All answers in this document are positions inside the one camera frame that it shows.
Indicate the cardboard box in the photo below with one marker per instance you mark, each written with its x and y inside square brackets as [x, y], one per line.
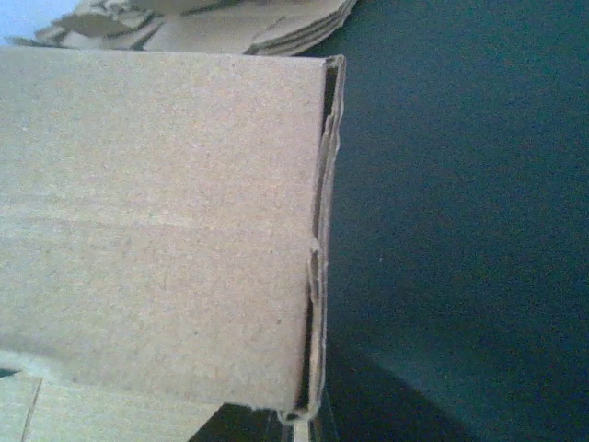
[165, 223]

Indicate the stack of flat cardboard blanks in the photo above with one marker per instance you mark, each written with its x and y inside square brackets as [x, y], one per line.
[267, 28]

